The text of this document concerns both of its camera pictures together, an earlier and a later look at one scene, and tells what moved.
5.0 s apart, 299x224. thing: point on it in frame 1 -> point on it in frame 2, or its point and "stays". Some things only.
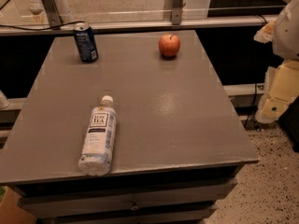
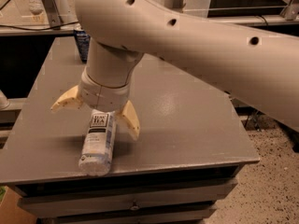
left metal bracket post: [49, 6] stays
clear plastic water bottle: [96, 157] stays
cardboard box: [10, 213] stays
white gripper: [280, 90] -> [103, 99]
